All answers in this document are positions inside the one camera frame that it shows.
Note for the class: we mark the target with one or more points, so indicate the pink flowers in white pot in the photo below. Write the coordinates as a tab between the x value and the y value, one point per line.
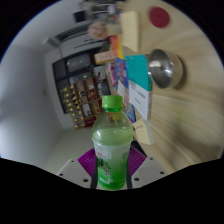
98	30

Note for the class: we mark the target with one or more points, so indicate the small steel bowl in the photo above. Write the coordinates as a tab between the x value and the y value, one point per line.
165	68

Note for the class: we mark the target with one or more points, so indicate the blue printed book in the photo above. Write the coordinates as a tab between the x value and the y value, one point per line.
121	71

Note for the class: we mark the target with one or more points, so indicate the wooden shelf unit with trophies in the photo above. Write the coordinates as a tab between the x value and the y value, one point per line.
83	103

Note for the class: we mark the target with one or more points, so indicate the white booklet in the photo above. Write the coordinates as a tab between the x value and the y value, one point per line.
140	100

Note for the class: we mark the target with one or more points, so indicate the teal book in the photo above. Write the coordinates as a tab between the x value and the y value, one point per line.
138	71

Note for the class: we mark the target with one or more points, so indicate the white wall air conditioner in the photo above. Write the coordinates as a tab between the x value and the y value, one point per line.
71	33

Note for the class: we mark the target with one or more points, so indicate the dark glass door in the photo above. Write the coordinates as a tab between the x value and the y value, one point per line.
78	63

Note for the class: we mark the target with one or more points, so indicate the green drink bottle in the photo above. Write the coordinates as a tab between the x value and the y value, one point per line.
112	140

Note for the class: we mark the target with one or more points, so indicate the flat round red coaster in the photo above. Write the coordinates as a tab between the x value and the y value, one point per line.
159	17

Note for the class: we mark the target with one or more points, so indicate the orange printed book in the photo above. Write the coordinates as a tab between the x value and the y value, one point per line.
116	46

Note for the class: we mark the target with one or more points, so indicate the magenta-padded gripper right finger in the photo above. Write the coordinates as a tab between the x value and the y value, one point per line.
140	165

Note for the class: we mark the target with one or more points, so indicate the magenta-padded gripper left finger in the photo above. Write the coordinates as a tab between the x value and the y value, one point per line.
85	163

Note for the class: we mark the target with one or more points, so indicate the small cream notebook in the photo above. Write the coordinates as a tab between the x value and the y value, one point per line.
143	131

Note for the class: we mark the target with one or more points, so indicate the long cream book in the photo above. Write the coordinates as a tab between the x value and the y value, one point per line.
130	30

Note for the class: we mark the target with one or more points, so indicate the tan upright cardboard box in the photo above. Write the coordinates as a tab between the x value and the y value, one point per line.
104	57

